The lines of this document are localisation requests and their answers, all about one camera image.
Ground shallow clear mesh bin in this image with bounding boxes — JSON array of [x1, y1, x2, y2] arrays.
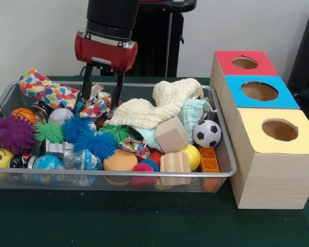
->
[[0, 80, 238, 193]]

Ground yellow smiley ball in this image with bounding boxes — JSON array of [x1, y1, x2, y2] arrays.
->
[[0, 148, 15, 178]]

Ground large blue spiky ball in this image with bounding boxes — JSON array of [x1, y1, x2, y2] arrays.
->
[[73, 130, 119, 165]]

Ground mint green waffle cloth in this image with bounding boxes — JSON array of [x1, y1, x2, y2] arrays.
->
[[133, 99, 218, 150]]

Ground blue globe ball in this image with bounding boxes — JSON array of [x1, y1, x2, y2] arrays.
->
[[32, 154, 64, 170]]

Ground small soccer ball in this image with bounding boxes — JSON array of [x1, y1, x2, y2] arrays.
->
[[193, 119, 222, 149]]

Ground plain wooden cube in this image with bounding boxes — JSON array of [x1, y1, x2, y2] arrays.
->
[[154, 116, 189, 154]]

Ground cream waffle cloth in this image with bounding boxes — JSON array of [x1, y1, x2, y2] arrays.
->
[[109, 78, 204, 130]]

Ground black chair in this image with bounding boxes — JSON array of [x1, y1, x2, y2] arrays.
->
[[287, 4, 309, 97]]

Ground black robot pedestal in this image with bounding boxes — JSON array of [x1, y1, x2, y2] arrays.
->
[[99, 0, 198, 78]]

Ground purple spiky toy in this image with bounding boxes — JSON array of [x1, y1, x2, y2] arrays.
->
[[0, 114, 39, 154]]

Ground yellow tennis ball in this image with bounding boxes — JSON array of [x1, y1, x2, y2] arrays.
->
[[179, 144, 201, 172]]

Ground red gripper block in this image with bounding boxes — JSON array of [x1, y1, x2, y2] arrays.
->
[[74, 28, 139, 108]]

